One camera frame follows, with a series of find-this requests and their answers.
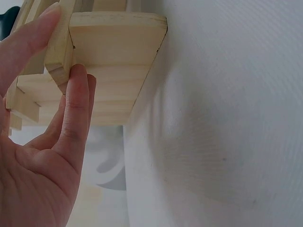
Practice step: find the person's left hand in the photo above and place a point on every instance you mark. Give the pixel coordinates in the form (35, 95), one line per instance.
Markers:
(30, 179)

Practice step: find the light wooden slatted rack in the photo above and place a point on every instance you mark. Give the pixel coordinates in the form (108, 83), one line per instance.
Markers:
(113, 59)

